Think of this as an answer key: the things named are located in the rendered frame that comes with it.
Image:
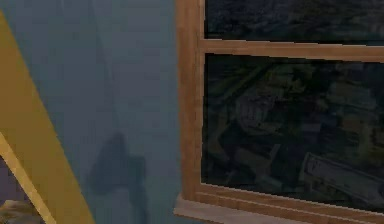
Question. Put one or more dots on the wooden framed window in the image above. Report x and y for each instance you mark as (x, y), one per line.
(190, 100)

